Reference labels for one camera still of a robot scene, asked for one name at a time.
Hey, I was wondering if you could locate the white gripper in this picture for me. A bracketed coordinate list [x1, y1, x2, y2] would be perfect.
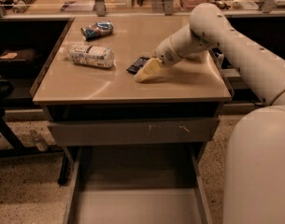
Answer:
[134, 37, 183, 83]

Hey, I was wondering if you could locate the dark blue rxbar wrapper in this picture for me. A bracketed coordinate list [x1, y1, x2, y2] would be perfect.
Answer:
[126, 56, 149, 75]

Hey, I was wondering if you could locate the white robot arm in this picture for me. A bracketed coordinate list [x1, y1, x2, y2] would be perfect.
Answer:
[135, 3, 285, 224]

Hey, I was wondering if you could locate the beige top drawer cabinet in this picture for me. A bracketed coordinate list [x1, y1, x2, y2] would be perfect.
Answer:
[29, 14, 234, 185]

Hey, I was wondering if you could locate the grey top drawer front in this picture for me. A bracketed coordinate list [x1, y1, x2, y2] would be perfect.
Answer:
[48, 117, 220, 147]

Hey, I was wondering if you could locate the open grey middle drawer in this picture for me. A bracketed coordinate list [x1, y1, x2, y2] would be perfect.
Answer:
[63, 145, 213, 224]

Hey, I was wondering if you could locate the white blue snack bag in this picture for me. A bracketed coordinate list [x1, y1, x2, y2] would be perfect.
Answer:
[67, 44, 115, 68]

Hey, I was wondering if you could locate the blue crumpled chip bag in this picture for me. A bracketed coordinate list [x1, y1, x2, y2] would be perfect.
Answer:
[80, 21, 113, 41]

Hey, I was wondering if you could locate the black bag on shelf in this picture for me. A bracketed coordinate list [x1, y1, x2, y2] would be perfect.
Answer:
[0, 49, 40, 77]

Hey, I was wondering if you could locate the black coil spring tool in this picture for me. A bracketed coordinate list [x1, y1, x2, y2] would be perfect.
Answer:
[12, 0, 35, 13]

